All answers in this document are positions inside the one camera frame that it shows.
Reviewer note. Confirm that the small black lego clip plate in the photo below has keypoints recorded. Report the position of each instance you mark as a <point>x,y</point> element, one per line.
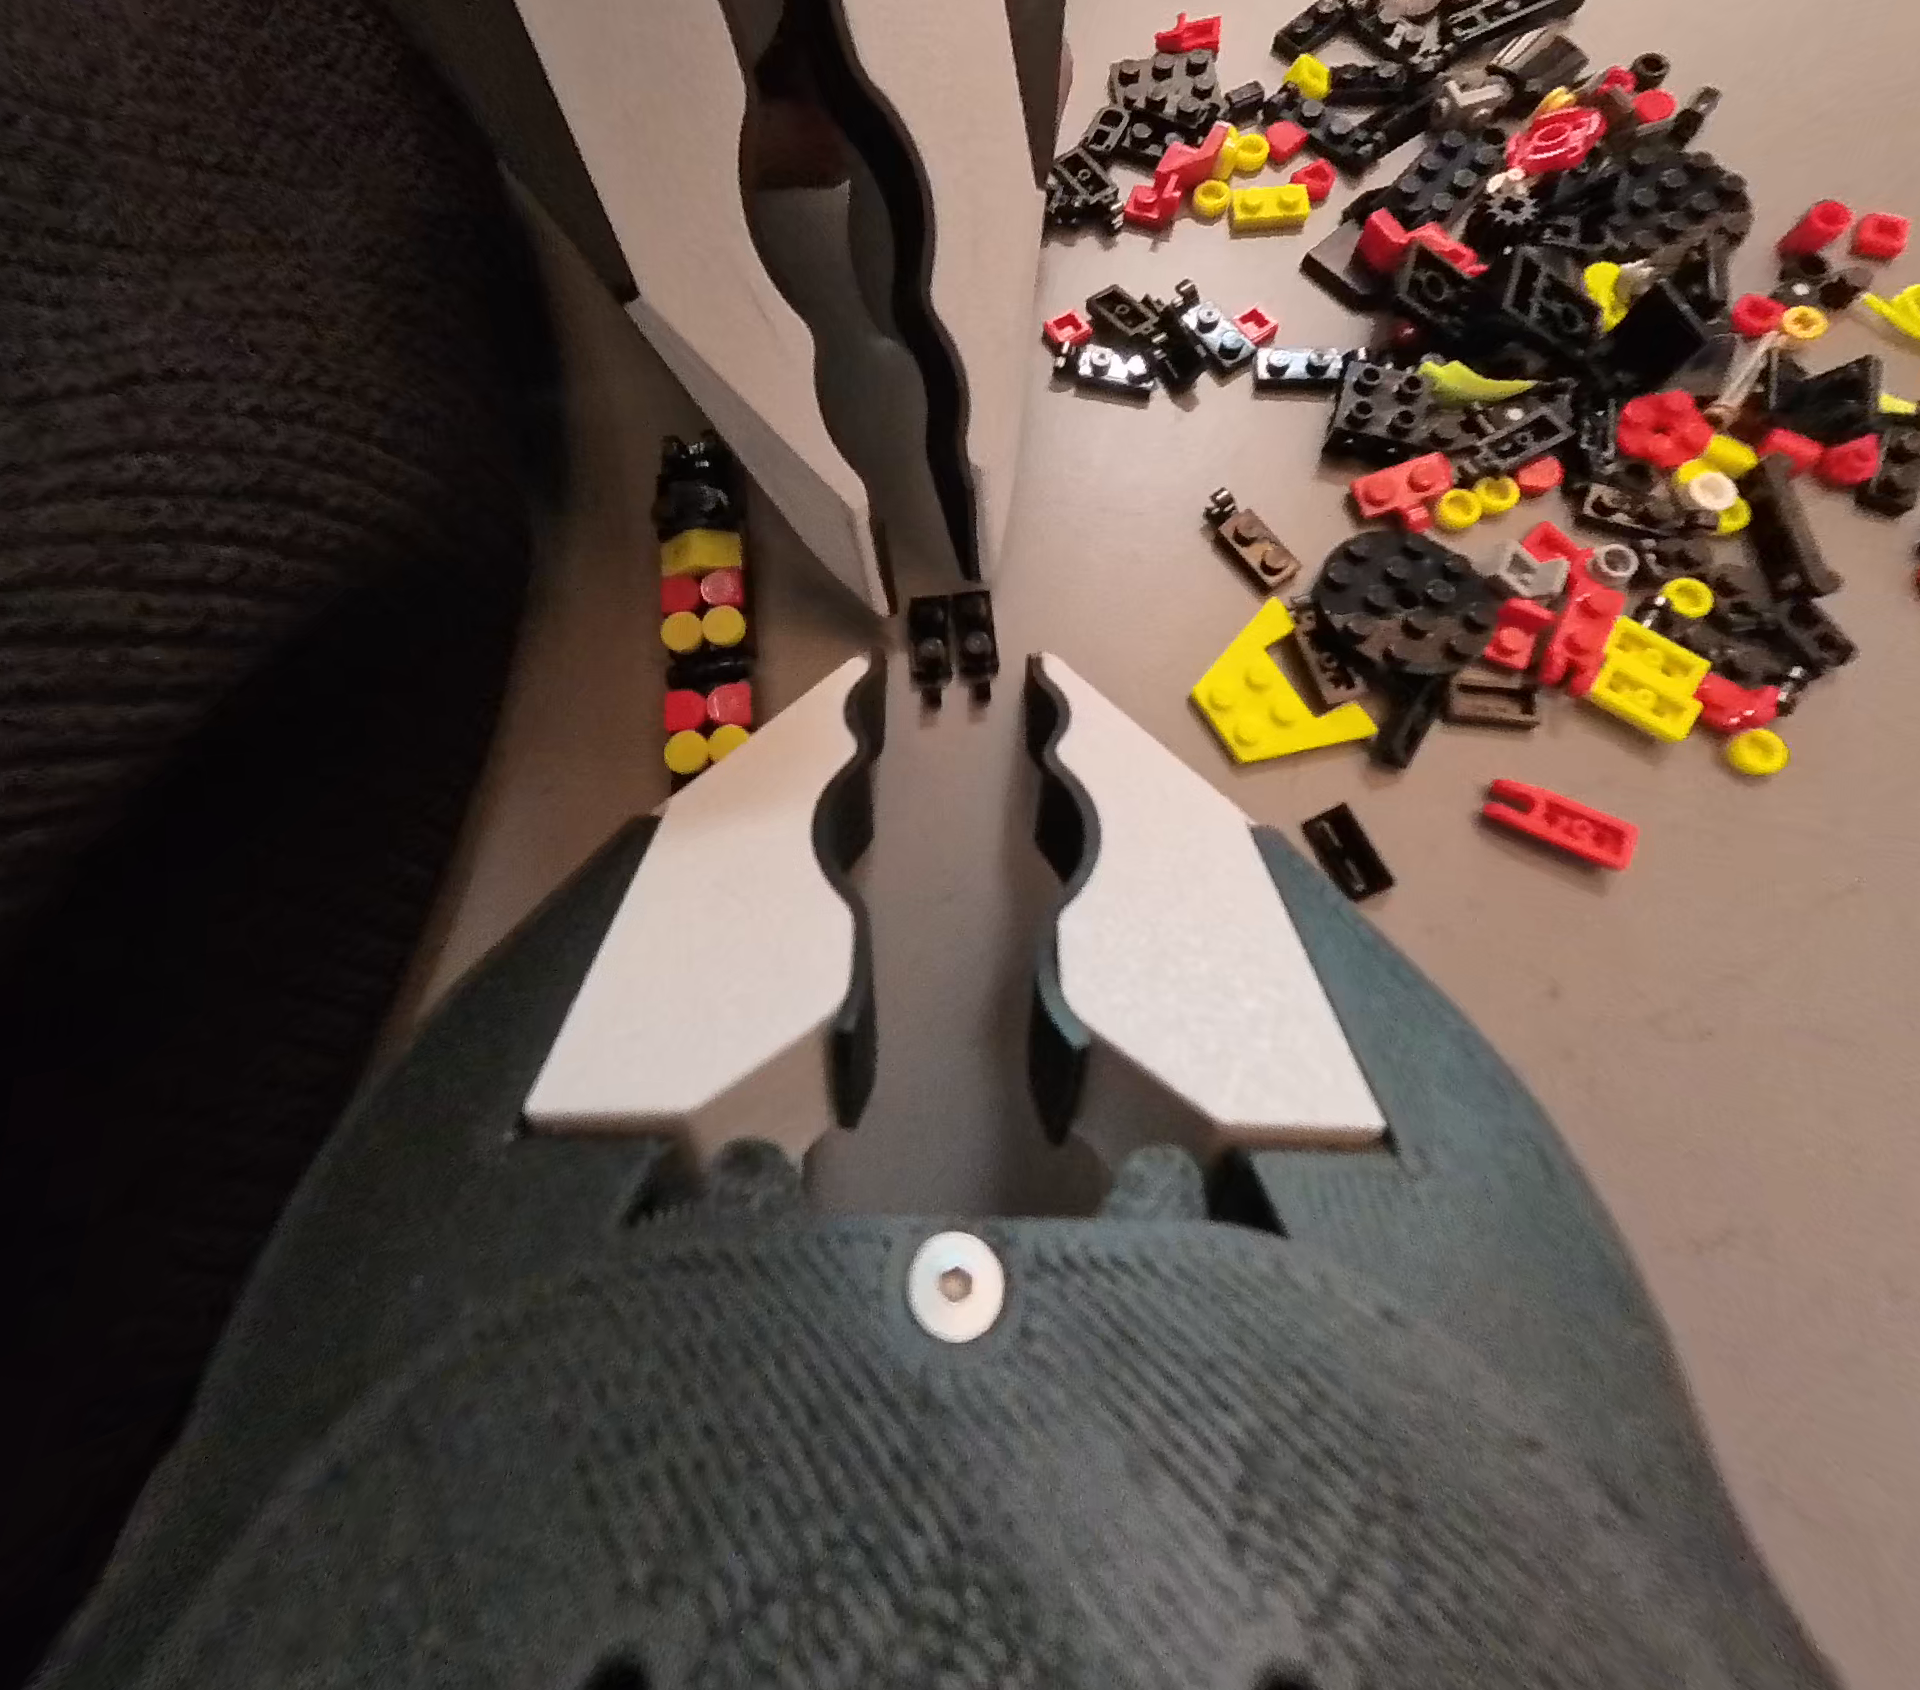
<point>974,637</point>
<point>929,640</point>

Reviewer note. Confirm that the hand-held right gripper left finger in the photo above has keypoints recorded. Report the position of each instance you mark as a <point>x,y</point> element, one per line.
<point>704,970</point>

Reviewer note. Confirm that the pile of lego pieces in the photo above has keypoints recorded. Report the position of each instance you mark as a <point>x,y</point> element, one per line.
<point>1575,294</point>

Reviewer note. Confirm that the dark brown lego clip plate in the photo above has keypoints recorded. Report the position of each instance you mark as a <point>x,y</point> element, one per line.
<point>1253,542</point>

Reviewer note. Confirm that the black lego slope tile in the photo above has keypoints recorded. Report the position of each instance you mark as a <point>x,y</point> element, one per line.
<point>1347,850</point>

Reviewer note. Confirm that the person's left forearm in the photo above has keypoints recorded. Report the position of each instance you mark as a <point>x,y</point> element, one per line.
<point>224,294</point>

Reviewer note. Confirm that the black red yellow lego model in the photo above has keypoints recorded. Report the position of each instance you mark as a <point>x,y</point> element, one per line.
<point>698,611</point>

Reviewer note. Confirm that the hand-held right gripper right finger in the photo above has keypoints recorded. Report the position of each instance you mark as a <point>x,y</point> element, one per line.
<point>1201,985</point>

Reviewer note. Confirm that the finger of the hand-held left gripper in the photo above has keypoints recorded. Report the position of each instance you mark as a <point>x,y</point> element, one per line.
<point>645,145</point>
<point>945,71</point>

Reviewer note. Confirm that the red lego clip plate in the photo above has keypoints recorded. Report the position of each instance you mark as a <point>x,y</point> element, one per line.
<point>1560,823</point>

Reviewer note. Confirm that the yellow lego wedge plate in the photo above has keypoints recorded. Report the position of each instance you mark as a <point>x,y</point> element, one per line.
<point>1260,692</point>

